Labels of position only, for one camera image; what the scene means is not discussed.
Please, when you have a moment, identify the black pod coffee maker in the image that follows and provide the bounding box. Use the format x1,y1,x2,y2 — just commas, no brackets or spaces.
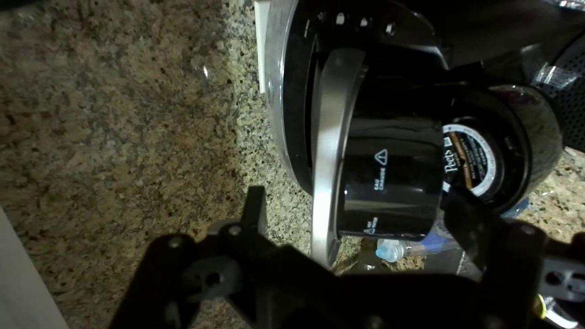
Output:
254,0,565,271

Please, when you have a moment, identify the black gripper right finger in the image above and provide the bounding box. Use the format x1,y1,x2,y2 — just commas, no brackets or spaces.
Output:
443,192,509,289

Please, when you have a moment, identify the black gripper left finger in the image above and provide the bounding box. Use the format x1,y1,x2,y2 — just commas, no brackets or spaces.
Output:
240,185,271,241

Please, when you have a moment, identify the coffee pod with white rim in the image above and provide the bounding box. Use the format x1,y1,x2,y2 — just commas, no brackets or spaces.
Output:
441,121,509,201

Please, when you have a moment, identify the light wood upper cabinet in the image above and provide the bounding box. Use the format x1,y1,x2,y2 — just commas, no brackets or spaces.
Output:
0,207,70,329

